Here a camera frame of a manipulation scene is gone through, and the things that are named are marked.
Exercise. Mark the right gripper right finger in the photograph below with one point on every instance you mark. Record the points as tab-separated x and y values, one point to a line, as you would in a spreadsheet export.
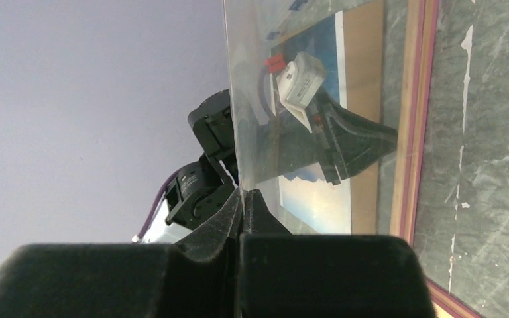
287	275

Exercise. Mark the blue sky ocean photo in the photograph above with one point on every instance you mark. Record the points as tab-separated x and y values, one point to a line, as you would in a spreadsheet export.
323	207

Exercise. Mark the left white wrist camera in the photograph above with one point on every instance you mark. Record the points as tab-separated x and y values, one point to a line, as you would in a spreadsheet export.
299	91

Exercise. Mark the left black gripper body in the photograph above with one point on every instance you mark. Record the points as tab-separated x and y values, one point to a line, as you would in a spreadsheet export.
283	146

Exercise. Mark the clear acrylic glass sheet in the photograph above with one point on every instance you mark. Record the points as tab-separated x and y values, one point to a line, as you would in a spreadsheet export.
253	65

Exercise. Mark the pink wooden picture frame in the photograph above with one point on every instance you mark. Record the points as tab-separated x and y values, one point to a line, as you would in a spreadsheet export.
429	201

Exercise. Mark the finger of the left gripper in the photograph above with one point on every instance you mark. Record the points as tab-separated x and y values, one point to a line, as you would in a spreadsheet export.
354	142

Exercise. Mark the clear plastic organizer box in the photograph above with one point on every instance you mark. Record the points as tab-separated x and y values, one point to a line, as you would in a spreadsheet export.
281	20

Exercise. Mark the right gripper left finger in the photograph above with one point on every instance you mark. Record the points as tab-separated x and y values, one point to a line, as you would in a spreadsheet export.
193	277

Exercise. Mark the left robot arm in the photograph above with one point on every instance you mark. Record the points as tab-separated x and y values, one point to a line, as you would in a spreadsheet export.
196	191

